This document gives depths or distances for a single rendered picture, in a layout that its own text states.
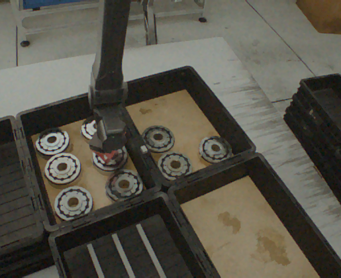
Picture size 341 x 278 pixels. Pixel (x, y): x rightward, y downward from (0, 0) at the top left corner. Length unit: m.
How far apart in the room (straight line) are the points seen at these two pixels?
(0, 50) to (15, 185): 2.09
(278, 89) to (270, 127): 1.34
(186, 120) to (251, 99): 0.43
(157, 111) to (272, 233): 0.53
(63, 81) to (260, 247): 1.01
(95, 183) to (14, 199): 0.23
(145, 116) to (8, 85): 0.66
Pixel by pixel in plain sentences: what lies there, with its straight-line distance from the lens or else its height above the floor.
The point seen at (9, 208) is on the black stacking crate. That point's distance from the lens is 0.94.
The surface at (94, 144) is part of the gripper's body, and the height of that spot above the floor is 0.96.
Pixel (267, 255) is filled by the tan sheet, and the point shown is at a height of 0.83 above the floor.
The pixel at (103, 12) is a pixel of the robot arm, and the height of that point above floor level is 1.34.
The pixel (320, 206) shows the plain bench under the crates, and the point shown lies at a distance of 1.20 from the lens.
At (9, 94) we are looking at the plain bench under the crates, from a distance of 1.42.
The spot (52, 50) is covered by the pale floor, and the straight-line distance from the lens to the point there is 2.80.
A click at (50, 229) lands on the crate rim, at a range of 0.77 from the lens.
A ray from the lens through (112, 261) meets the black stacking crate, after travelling 0.83.
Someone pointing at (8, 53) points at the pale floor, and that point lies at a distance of 2.89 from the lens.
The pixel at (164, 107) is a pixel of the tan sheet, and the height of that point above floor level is 0.83.
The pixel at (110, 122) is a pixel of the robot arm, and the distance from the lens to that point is 0.71.
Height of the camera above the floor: 1.62
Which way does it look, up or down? 51 degrees down
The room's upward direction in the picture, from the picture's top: 7 degrees clockwise
